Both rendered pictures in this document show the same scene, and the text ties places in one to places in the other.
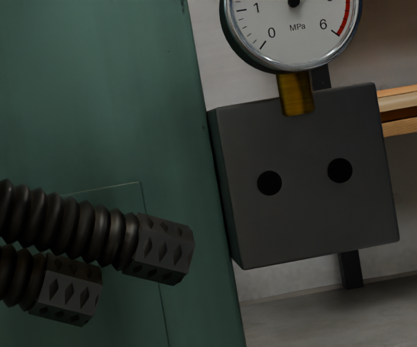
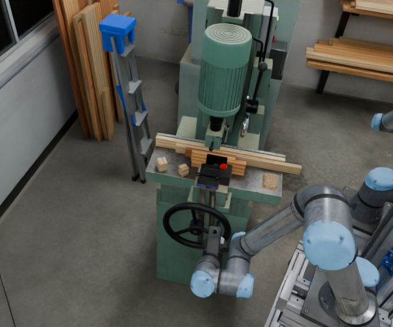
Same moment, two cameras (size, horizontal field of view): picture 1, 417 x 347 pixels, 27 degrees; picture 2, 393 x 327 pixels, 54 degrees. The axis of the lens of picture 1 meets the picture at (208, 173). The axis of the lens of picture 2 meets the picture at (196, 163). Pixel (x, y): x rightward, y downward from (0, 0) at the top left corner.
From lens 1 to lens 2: 166 cm
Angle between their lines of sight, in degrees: 42
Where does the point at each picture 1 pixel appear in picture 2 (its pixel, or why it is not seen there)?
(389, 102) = (351, 63)
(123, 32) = (239, 223)
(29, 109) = not seen: hidden behind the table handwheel
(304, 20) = not seen: hidden behind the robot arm
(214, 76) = (305, 10)
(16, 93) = not seen: hidden behind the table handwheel
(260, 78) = (321, 16)
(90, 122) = (233, 228)
